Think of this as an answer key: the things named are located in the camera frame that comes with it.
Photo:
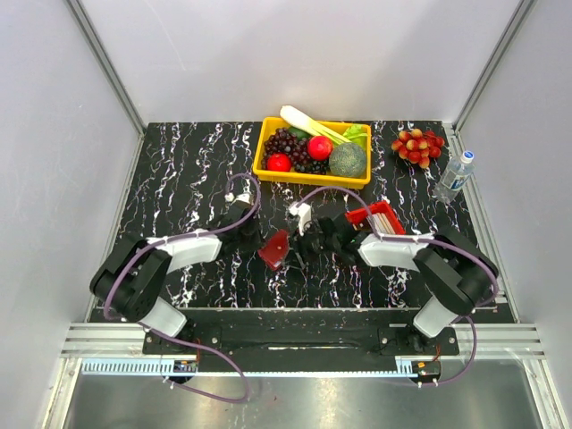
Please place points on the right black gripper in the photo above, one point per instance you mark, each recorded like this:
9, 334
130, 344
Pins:
301, 239

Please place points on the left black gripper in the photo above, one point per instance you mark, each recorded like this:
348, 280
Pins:
257, 241

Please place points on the red card holder wallet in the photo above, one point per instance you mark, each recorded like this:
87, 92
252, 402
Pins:
275, 250

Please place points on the red plastic card bin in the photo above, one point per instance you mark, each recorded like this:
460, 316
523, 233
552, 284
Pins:
360, 219

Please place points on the stack of credit cards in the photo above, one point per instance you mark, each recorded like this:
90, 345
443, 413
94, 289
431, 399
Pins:
382, 224

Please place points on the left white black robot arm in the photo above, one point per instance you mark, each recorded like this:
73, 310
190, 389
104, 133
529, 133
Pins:
133, 275

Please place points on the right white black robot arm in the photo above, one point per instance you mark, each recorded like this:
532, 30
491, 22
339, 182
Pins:
458, 275

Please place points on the yellow plastic fruit tray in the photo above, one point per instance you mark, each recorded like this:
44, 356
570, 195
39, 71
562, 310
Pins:
271, 124

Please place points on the green melon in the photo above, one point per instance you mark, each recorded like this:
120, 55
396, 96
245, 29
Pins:
348, 160

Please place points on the red apple lower left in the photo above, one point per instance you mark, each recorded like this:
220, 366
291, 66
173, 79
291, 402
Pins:
278, 163

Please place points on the red apple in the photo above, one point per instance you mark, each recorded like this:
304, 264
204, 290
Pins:
278, 163
319, 148

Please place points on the red apple upper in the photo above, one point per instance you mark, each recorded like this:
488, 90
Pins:
319, 148

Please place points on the dark purple grape bunch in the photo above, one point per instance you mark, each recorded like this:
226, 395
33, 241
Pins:
282, 142

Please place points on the dark green cucumber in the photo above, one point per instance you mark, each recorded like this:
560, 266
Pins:
298, 133

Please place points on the green lettuce leaf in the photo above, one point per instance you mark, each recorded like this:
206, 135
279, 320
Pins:
357, 134

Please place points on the white green leek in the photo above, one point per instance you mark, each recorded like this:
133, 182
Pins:
294, 117

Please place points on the clear water bottle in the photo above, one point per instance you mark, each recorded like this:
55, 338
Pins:
457, 172

